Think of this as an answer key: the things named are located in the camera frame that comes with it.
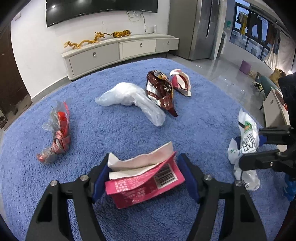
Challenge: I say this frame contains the dark brown door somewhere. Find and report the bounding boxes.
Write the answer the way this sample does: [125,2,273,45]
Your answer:
[0,23,32,117]

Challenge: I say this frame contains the white printed plastic bag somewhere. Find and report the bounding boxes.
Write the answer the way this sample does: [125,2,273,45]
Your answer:
[228,108,261,191]

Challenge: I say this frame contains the white television cabinet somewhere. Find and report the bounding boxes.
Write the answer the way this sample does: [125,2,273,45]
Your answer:
[61,34,180,80]

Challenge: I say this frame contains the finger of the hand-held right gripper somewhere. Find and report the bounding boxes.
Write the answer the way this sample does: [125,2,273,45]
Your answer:
[257,126,292,146]
[238,149,281,172]

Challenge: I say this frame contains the brown snack wrapper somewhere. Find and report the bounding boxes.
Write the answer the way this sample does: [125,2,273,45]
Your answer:
[145,70,179,118]

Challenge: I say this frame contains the green chair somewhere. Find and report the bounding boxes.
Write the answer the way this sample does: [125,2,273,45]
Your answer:
[254,72,278,93]

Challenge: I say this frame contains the white hanging sheet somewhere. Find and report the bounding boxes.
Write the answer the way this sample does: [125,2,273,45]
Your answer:
[264,35,296,73]

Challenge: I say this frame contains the pink carton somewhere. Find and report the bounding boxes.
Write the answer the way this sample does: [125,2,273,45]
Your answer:
[105,141,186,209]

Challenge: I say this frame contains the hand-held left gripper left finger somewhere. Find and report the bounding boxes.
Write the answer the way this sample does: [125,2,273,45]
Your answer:
[25,153,110,241]

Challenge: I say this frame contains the red white crumpled wrapper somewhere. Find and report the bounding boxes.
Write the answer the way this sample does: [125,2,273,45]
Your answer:
[169,69,192,96]

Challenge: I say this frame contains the golden tiger ornament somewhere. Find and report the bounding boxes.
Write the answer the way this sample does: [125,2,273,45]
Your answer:
[112,30,132,38]

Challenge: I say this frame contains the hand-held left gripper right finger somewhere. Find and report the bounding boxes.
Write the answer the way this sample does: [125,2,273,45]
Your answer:
[177,153,268,241]

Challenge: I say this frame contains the steel refrigerator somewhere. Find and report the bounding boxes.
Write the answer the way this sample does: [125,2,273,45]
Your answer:
[167,0,226,61]

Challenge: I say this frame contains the large window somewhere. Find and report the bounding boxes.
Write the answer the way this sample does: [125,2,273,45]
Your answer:
[230,0,290,63]

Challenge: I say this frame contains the white power cable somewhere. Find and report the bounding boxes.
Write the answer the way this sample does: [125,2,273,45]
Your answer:
[127,10,149,33]

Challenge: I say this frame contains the golden dragon ornament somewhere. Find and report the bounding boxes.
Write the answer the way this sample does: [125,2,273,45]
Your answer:
[64,31,110,49]

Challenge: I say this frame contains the hanging clothes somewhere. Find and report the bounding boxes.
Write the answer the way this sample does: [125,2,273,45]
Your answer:
[236,6,281,54]

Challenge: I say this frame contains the black wall television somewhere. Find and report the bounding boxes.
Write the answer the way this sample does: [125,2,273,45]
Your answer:
[45,0,159,28]

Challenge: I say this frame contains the blue fluffy blanket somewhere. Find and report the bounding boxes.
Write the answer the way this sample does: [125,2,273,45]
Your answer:
[0,57,292,241]

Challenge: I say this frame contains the white side table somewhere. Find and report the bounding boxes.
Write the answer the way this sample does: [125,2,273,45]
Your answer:
[263,87,290,127]

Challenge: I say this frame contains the red clear plastic wrapper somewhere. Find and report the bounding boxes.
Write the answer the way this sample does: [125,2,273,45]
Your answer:
[37,100,72,164]

